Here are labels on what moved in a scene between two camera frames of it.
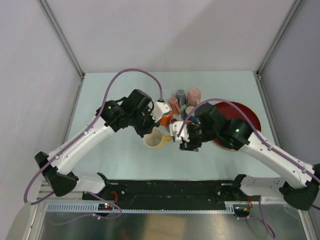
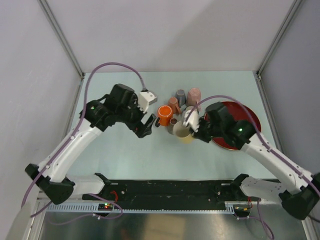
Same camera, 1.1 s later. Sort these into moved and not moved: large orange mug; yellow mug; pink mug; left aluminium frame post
Moved: yellow mug
Not moved: pink mug; large orange mug; left aluminium frame post
